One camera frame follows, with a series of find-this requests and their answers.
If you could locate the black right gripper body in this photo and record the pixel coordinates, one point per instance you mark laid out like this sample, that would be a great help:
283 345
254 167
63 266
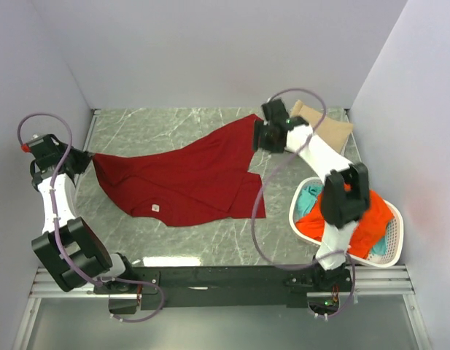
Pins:
265 142

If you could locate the red t shirt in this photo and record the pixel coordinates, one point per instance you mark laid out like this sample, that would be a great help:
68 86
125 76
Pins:
205 181

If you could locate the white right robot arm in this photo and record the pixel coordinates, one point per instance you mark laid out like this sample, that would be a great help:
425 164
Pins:
345 193

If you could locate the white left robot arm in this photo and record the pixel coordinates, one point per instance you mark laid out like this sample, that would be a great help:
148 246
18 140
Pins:
80 242

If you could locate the beige folded t shirt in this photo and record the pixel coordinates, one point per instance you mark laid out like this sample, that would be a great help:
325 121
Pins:
334 130

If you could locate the teal t shirt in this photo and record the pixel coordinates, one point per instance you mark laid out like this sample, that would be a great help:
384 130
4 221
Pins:
306 199

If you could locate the orange t shirt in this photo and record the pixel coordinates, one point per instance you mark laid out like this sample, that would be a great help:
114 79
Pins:
368 234

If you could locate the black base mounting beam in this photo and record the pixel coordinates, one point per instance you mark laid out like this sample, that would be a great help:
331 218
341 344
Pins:
201 286

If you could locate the white laundry basket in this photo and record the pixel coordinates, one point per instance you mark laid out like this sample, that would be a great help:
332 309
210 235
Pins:
384 255

